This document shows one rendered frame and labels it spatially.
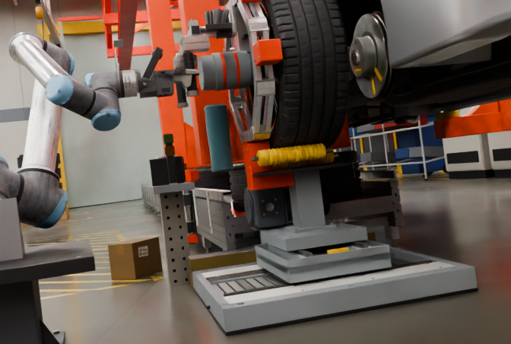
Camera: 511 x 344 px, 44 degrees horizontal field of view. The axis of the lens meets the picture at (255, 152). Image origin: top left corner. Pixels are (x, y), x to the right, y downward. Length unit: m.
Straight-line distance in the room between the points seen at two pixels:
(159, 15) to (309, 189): 2.69
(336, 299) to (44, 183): 1.03
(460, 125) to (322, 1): 3.29
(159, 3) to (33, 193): 2.84
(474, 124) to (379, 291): 3.51
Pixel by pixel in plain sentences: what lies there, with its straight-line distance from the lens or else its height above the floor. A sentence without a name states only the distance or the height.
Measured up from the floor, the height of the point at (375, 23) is 0.95.
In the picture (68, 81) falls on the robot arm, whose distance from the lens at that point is 1.99.
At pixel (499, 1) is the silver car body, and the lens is 1.67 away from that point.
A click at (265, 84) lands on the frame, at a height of 0.75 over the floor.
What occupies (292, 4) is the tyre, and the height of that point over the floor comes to 1.01.
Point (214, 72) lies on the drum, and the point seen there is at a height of 0.84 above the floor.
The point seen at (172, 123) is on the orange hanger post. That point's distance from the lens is 4.66.
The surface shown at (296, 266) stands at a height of 0.14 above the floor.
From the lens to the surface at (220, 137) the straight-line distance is 2.43.
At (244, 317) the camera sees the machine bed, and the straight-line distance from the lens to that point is 1.94.
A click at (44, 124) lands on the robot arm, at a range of 2.37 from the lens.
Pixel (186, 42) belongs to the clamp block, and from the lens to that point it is 2.19.
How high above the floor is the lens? 0.49
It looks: 1 degrees up
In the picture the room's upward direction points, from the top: 7 degrees counter-clockwise
